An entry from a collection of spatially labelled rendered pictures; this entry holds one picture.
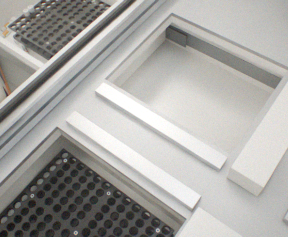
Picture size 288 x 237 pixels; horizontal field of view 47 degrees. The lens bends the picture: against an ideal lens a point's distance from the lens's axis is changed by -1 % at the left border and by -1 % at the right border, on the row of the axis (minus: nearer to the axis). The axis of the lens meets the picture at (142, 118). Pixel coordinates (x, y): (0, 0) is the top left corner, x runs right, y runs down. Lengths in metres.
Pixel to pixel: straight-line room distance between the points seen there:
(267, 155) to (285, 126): 0.06
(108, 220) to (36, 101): 0.21
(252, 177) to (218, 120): 0.24
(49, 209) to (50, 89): 0.18
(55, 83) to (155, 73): 0.26
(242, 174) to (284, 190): 0.07
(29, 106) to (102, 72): 0.14
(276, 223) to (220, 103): 0.29
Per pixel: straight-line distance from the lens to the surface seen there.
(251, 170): 0.45
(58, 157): 0.56
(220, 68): 0.74
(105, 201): 0.52
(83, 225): 0.51
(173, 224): 0.57
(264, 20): 0.69
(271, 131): 0.49
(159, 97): 0.68
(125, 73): 0.69
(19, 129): 0.53
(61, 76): 0.53
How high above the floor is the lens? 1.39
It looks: 58 degrees down
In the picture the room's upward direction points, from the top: 5 degrees counter-clockwise
